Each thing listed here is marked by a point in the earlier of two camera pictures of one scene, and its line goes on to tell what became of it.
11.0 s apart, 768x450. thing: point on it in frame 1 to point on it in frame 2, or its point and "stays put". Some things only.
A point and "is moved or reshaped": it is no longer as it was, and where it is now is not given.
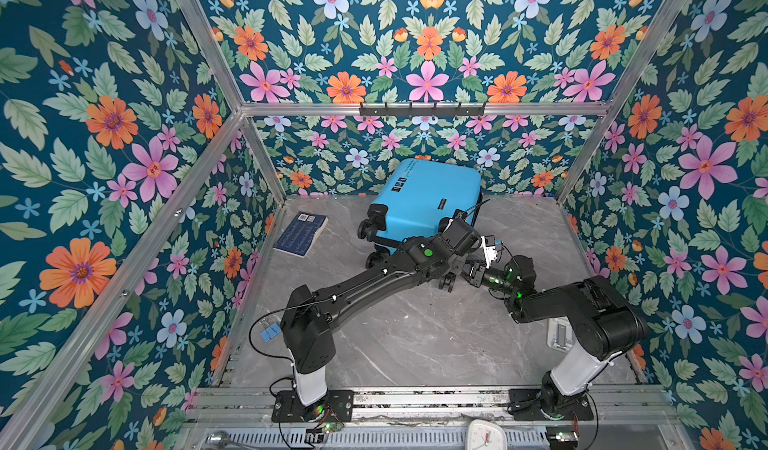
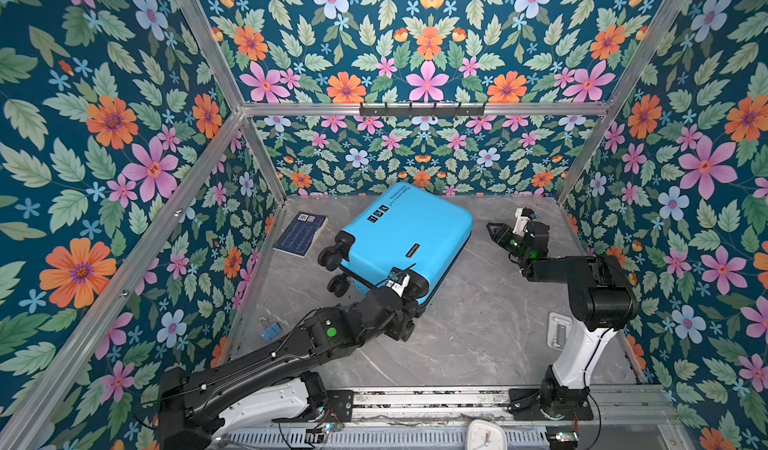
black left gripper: [468, 251] to [406, 315]
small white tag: [560, 333] stays put
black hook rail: [422, 111] stays put
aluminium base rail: [651, 404] stays put
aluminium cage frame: [24, 418] stays put
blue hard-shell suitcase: [415, 199] is moved or reshaped
